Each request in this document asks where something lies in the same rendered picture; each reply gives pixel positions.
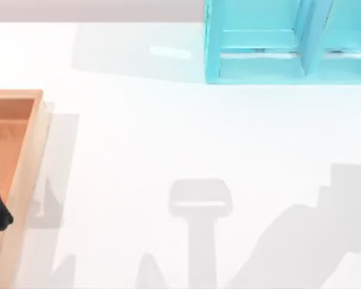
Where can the light blue rack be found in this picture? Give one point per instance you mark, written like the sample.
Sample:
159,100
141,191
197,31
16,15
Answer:
258,66

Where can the shallow salmon-coloured box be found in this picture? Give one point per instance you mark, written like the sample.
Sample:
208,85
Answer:
15,144

